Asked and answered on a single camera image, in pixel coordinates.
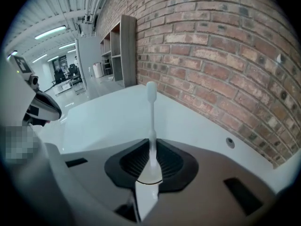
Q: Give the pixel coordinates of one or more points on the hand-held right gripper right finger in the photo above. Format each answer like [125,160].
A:
[207,173]

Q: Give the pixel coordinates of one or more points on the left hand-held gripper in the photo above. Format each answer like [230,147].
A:
[16,91]

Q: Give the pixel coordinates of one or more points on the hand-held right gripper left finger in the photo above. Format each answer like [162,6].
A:
[89,180]

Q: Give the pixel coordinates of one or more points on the white low table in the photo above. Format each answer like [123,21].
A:
[62,86]

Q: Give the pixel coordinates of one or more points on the ceiling light strip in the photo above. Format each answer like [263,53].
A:
[40,58]
[72,51]
[53,58]
[67,46]
[50,32]

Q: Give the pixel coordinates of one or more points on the white bucket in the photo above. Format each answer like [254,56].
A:
[98,70]

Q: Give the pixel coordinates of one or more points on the black kitchen appliance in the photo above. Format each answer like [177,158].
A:
[107,67]

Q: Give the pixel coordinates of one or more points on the wooden shelf unit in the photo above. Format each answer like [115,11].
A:
[128,55]

